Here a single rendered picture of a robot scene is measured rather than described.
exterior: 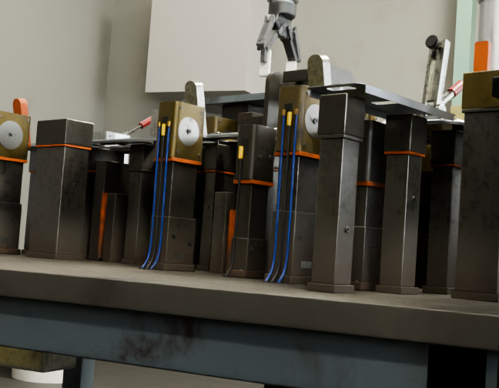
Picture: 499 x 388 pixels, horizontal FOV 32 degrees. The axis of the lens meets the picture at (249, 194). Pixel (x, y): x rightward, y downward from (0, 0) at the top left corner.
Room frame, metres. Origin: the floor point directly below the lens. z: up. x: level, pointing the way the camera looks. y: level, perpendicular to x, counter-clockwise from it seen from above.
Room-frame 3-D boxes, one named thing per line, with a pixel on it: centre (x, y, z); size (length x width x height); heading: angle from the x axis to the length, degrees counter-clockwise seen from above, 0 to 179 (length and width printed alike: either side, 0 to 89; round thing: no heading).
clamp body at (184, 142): (1.77, 0.16, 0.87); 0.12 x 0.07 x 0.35; 138
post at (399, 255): (1.39, -0.25, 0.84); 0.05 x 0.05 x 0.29; 48
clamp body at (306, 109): (1.51, -0.08, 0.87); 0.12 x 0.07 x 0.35; 138
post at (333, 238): (1.25, -0.13, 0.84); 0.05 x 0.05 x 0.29; 48
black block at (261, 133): (1.63, 0.00, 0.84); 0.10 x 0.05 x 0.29; 138
